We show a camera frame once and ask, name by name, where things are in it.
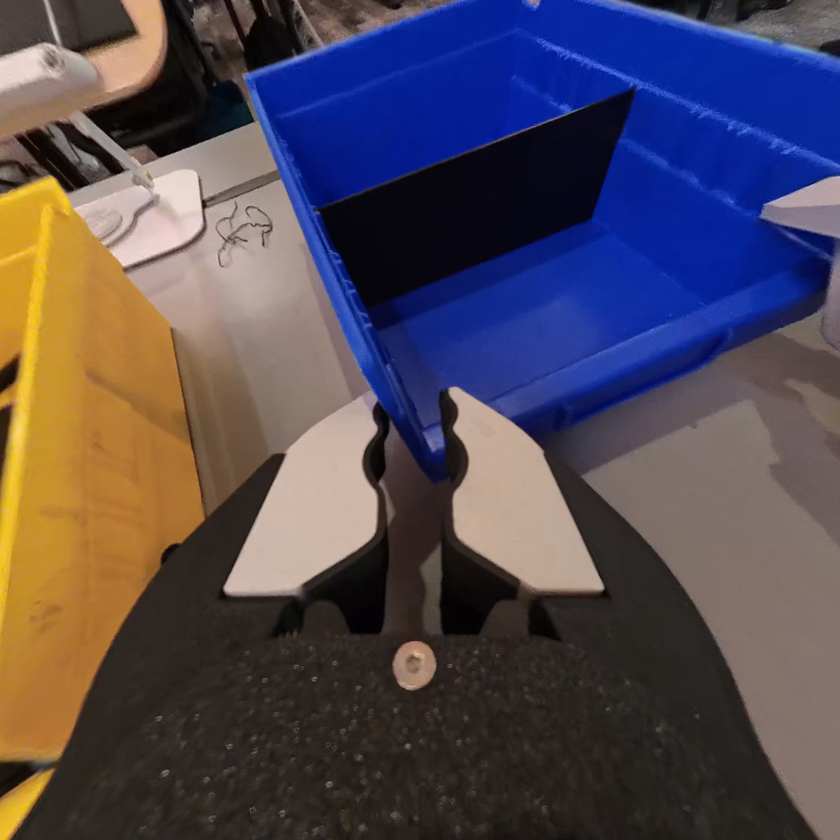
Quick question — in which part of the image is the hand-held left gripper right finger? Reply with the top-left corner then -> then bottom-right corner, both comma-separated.
438,386 -> 606,635

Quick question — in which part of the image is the black twisted wire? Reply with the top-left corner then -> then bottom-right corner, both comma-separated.
215,200 -> 274,268

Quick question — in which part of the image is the wooden book stand black panel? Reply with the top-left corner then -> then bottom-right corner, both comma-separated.
0,0 -> 206,270

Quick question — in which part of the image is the grey desk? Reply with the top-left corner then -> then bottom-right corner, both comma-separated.
66,121 -> 840,840

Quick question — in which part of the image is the yellow plastic bin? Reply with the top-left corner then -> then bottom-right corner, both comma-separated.
0,176 -> 206,840

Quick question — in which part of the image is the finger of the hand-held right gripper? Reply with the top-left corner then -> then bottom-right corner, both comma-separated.
760,174 -> 840,238
820,259 -> 840,350

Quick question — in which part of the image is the black bin divider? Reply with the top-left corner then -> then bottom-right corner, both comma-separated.
318,88 -> 636,309

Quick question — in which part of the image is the blue plastic bin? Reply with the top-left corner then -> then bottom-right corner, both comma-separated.
244,0 -> 840,483

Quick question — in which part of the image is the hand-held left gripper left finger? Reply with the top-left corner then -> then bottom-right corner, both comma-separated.
222,395 -> 392,635

